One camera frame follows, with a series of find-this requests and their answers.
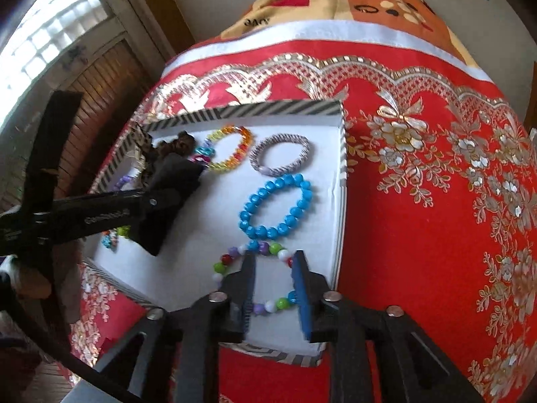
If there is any leopard print bow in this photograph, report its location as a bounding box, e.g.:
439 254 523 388
128 123 157 187

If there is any wooden slatted headboard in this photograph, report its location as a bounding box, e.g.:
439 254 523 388
0 37 157 215

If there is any multicolour star bead bracelet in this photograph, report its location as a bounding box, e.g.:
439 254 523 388
100 225 133 250

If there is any purple bead bracelet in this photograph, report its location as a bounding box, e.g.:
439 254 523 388
112 173 138 192

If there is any dark brown scrunchie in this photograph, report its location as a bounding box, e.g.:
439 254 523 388
156 130 196 158

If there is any rainbow bead bracelet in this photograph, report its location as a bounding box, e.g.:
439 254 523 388
193 125 256 174

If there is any red gold floral bedspread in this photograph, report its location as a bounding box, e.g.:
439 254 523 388
88 36 536 402

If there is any striped white tray box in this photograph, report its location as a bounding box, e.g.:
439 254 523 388
81 99 349 368

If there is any orange cream patterned blanket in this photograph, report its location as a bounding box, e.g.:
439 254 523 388
219 0 490 81

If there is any mixed colour round bead bracelet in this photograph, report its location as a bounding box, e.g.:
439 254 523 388
211 239 300 317

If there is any blue bead bracelet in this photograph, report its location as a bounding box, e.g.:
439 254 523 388
237 173 315 241

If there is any lilac white woven bracelet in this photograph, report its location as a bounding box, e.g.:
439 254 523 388
248 133 312 179

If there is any black cable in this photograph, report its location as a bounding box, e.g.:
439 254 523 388
0 301 139 403

